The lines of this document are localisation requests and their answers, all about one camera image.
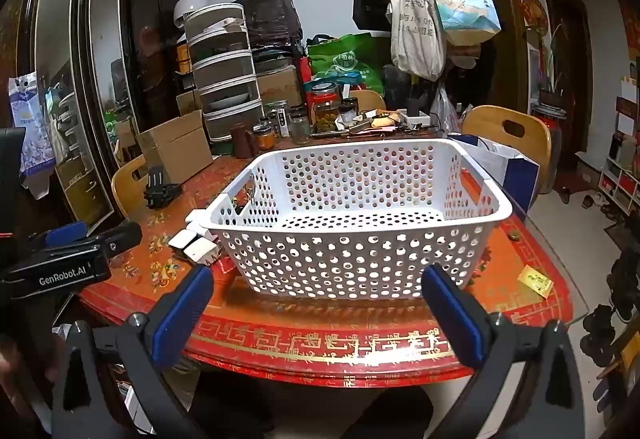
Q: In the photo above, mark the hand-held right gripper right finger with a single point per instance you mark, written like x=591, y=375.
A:
x=455, y=319

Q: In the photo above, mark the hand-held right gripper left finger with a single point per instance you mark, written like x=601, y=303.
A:
x=182, y=314

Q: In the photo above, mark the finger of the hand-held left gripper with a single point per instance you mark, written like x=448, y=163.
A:
x=120, y=236
x=65, y=231

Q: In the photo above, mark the white charger black face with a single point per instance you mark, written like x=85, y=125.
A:
x=181, y=239

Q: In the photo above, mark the black toy car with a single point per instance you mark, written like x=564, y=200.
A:
x=167, y=196

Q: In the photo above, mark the large white charger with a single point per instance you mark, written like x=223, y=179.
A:
x=200, y=251

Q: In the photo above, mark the white perforated plastic basket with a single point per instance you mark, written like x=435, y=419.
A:
x=350, y=249

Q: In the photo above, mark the black striped plastic object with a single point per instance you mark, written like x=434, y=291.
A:
x=156, y=176

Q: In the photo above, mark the yellow card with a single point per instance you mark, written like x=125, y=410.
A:
x=535, y=280

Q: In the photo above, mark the round coin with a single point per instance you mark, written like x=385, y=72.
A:
x=512, y=235

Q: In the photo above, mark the open cardboard box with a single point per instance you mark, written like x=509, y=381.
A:
x=175, y=146

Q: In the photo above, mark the blue white hanging package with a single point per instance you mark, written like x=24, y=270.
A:
x=27, y=129

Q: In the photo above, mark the red printed tablecloth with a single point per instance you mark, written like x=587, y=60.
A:
x=310, y=339

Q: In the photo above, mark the brown ceramic jug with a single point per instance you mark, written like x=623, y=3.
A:
x=242, y=141

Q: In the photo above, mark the black shoes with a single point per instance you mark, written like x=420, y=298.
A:
x=615, y=309

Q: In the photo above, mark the white and blue paper bag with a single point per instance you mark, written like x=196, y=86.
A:
x=500, y=164

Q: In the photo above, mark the dark wooden mirrored cabinet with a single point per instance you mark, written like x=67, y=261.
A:
x=140, y=69

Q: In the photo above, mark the orange jar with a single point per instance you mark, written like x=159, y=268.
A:
x=265, y=140

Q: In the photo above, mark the white plastic drawer tower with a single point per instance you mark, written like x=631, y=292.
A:
x=225, y=69

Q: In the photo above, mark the white power strip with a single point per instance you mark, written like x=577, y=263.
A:
x=417, y=120

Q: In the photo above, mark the white plastic bag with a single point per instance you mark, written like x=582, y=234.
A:
x=442, y=111

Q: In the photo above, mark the empty glass jar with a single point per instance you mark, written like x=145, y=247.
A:
x=299, y=126

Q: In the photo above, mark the orange flat object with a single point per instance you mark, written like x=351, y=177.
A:
x=382, y=121

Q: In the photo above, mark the white cube storage shelf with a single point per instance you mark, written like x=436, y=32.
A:
x=620, y=179

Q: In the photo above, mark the black power adapter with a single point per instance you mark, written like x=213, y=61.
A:
x=414, y=106

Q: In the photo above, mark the red lid glass jar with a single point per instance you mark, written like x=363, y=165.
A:
x=325, y=106

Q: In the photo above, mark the black bag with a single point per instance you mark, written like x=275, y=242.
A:
x=270, y=16

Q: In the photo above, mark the potted plant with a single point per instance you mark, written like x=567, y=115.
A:
x=550, y=59

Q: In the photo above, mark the green shopping bag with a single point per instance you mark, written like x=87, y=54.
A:
x=345, y=64

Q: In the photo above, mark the beige canvas tote bag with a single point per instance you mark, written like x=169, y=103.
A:
x=415, y=34

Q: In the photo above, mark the blue printed paper bag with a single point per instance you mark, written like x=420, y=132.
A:
x=462, y=9

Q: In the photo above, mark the red round wall ornament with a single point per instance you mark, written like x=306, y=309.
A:
x=532, y=11

